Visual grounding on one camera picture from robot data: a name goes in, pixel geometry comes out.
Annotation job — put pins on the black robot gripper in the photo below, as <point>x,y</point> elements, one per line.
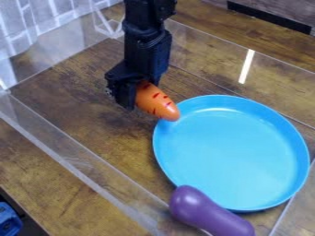
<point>147,46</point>

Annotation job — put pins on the orange toy carrot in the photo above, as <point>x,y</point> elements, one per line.
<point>152,101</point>

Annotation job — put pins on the blue round plastic tray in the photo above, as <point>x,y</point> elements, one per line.
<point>236,150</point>

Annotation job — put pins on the white checkered curtain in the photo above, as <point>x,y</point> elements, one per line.
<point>45,31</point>

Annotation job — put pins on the purple toy eggplant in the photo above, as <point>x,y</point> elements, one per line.
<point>194,208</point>

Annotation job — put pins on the dark baseboard strip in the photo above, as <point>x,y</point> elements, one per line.
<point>280,21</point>

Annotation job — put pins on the blue plastic object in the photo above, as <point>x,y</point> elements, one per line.
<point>11,223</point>

